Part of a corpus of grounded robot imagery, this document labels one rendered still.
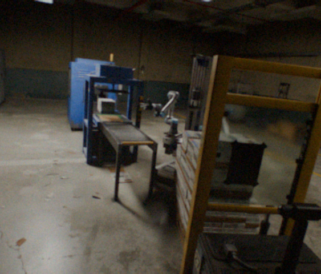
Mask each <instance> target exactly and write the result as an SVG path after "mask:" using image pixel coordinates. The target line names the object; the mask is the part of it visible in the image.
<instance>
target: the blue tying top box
mask: <svg viewBox="0 0 321 274"><path fill-rule="evenodd" d="M132 70H133V68H128V67H119V66H109V65H100V64H96V75H98V76H104V77H110V78H121V79H132V80H133V71H132Z"/></svg>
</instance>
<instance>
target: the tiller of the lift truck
mask: <svg viewBox="0 0 321 274"><path fill-rule="evenodd" d="M277 212H278V214H279V215H280V216H282V217H283V218H292V219H293V220H295V221H294V224H293V227H292V231H291V233H290V237H289V241H288V243H287V247H286V253H285V256H284V259H283V262H282V266H281V268H282V269H283V271H284V273H285V274H294V273H295V270H296V266H297V263H298V260H299V257H300V250H301V248H302V245H303V241H304V237H305V234H306V231H307V227H308V220H309V221H319V220H320V219H321V207H320V206H318V205H317V204H310V203H292V202H291V203H290V204H282V205H279V206H278V208H277ZM286 213H287V214H286Z"/></svg>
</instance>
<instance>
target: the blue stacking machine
mask: <svg viewBox="0 0 321 274"><path fill-rule="evenodd" d="M102 63H113V64H114V62H113V54H111V60H110V62H106V61H97V60H88V59H79V58H76V59H75V62H70V64H69V71H68V115H67V117H68V120H69V123H70V126H71V128H73V130H72V132H75V131H74V129H75V128H83V111H84V107H83V106H84V104H83V103H84V89H85V74H90V73H92V72H95V71H96V64H102ZM112 86H113V85H112V84H106V83H95V87H94V103H97V100H98V99H100V98H101V99H112V98H113V101H115V109H116V110H117V99H118V96H119V94H121V93H112V92H100V91H99V90H98V89H96V88H103V89H112ZM115 89H118V90H121V89H122V85H119V84H116V85H115ZM97 95H98V97H97Z"/></svg>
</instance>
